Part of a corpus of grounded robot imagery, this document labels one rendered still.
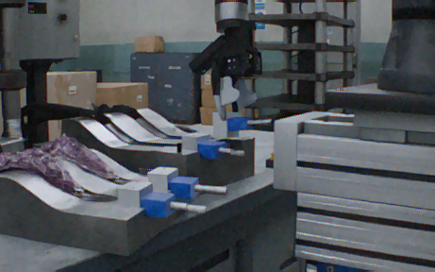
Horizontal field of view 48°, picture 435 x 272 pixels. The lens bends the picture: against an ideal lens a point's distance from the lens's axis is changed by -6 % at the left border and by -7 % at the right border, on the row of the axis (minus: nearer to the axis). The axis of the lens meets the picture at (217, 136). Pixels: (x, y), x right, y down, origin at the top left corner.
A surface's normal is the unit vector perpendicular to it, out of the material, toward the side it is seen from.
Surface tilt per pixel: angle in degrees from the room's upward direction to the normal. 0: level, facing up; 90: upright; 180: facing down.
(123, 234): 90
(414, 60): 72
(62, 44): 90
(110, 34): 90
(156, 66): 90
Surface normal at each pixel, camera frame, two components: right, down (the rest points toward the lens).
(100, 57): -0.48, 0.14
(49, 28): 0.82, 0.09
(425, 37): -0.59, -0.18
